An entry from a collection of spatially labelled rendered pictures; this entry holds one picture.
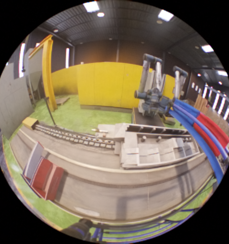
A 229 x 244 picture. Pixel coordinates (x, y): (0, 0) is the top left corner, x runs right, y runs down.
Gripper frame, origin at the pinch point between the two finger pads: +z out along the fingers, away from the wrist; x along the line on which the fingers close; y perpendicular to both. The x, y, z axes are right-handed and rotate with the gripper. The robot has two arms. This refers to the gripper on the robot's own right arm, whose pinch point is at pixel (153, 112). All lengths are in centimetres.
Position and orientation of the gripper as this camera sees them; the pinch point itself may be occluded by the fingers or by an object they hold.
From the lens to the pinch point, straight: 115.3
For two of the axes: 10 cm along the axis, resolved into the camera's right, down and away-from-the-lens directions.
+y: 1.4, -2.0, 9.7
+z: -0.9, 9.7, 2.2
